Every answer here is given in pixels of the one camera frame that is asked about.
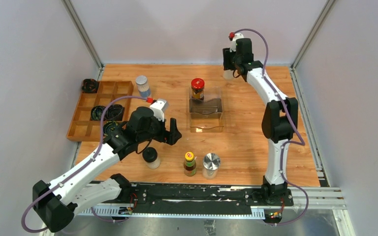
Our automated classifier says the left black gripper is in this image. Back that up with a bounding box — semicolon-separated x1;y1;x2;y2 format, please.
138;113;182;145

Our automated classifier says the clear plastic organizer bin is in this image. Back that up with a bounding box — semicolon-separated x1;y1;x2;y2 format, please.
188;87;224;133

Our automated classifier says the red lid sauce jar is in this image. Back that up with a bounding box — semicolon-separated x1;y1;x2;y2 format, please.
191;78;205;100

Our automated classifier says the silver lid blue bottle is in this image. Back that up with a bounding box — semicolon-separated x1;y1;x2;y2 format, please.
135;75;151;97

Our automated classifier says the yellow lid spice bottle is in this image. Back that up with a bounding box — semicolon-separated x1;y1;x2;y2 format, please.
223;70;234;81

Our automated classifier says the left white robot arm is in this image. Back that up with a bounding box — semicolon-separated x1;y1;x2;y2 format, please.
32;105;182;233

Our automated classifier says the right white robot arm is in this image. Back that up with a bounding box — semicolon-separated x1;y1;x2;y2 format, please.
222;32;298;206

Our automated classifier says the black lid spice bottle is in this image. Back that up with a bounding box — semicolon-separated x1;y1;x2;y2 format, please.
142;147;161;169

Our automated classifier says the yellow cap sauce bottle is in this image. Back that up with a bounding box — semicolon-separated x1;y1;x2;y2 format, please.
183;151;196;177

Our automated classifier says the silver lid glass jar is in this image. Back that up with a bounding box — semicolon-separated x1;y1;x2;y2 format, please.
202;153;221;179

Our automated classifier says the wooden compartment tray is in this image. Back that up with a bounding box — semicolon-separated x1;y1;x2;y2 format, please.
66;81;134;142

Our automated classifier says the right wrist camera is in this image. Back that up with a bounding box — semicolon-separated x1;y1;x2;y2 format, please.
228;32;244;52

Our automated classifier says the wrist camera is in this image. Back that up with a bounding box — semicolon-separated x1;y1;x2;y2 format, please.
149;99;169;121
228;32;244;52

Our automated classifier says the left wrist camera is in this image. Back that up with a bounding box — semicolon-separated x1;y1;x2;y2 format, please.
149;99;169;121

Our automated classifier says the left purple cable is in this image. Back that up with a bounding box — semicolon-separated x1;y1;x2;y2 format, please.
21;95;152;234

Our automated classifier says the purple cable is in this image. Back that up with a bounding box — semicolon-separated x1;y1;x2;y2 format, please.
21;95;152;234
228;29;310;227

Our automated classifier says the black cable coil middle right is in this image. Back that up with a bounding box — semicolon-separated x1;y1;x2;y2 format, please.
106;104;125;122

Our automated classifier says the black cable coil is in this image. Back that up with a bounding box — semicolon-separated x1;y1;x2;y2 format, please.
90;105;108;121
106;104;125;122
102;120;122;137

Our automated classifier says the black cable coil lower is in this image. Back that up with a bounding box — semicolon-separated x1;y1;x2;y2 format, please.
102;120;122;137

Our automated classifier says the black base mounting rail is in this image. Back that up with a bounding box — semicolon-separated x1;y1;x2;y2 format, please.
106;183;294;216

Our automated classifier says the black cable coil middle left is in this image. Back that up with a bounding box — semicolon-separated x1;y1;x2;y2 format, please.
90;105;108;121

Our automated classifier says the black cable coil outside tray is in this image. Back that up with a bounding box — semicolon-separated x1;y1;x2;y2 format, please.
81;78;99;94

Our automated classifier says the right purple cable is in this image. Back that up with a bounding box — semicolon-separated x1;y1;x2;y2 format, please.
228;29;310;227

